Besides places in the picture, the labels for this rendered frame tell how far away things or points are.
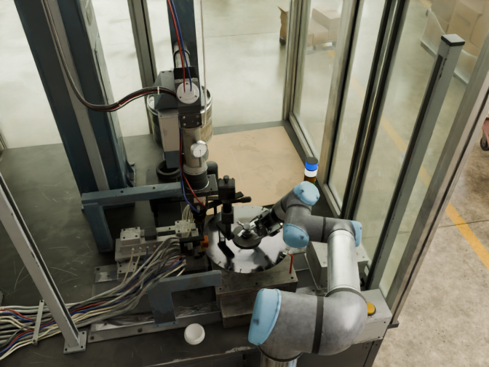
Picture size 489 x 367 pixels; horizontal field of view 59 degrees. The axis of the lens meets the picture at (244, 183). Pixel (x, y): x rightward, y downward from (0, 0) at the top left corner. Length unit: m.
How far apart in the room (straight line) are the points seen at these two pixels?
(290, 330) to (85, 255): 1.19
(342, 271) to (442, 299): 1.80
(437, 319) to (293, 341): 1.87
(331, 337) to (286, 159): 1.47
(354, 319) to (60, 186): 1.68
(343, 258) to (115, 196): 0.93
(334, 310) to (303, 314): 0.06
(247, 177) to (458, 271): 1.50
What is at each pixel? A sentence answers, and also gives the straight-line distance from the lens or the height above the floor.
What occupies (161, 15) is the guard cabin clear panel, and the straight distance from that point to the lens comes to 2.26.
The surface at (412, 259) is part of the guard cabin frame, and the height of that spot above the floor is 1.12.
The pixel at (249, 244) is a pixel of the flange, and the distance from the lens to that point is 1.58.
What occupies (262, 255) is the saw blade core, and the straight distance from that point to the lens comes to 1.56.
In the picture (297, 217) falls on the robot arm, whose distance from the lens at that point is 1.26.
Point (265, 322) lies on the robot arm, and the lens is 0.92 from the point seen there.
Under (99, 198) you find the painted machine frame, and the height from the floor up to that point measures 1.04.
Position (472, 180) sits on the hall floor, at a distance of 3.70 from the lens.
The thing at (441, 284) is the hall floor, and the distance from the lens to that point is 2.89.
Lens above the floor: 2.16
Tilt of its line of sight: 42 degrees down
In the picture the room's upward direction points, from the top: straight up
